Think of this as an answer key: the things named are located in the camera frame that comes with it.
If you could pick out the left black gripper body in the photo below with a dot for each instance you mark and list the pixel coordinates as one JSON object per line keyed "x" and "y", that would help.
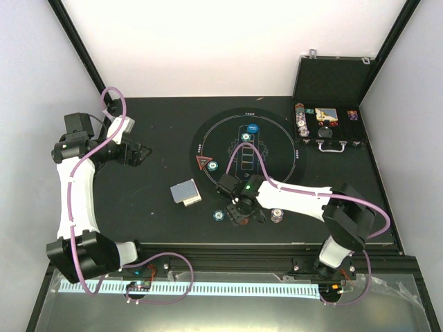
{"x": 123, "y": 155}

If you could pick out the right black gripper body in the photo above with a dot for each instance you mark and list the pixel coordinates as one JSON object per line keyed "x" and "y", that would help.
{"x": 241, "y": 214}

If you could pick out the green poker chip stack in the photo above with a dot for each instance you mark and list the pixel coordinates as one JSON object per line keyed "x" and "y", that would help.
{"x": 218, "y": 215}

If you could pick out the green chips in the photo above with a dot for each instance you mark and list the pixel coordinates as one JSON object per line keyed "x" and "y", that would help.
{"x": 246, "y": 137}
{"x": 212, "y": 166}

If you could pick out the triangular red dealer button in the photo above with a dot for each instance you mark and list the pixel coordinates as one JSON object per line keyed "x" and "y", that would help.
{"x": 202, "y": 161}

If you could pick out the blue round blind button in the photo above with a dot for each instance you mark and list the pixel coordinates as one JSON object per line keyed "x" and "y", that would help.
{"x": 252, "y": 128}

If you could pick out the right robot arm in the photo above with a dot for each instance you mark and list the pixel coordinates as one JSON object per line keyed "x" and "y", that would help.
{"x": 348, "y": 219}

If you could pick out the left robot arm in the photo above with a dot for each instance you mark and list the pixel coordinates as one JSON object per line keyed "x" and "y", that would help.
{"x": 81, "y": 252}

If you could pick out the purple poker chip stack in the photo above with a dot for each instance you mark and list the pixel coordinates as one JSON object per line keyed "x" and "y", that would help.
{"x": 277, "y": 215}

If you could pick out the round black poker mat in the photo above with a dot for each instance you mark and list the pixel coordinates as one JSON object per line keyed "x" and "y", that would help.
{"x": 285, "y": 160}

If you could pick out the black round button in case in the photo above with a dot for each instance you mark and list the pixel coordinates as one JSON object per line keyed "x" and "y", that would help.
{"x": 325, "y": 132}

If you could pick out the chip row in case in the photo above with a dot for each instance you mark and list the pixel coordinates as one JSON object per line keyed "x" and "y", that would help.
{"x": 301, "y": 121}

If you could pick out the card deck in case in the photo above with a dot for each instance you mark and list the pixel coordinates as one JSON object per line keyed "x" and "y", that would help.
{"x": 326, "y": 114}

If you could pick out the red dice in case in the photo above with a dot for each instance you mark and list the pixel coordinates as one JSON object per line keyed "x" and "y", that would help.
{"x": 328, "y": 123}

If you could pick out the black poker set case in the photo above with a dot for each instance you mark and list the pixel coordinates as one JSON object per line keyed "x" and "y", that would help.
{"x": 332, "y": 82}

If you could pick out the purple chips in case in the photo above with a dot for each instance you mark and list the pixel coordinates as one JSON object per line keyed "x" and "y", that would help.
{"x": 353, "y": 115}

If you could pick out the black aluminium front rail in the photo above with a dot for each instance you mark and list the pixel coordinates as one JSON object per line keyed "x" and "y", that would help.
{"x": 235, "y": 257}

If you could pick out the white slotted cable duct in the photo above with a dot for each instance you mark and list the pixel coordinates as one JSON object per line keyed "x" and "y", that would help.
{"x": 226, "y": 289}

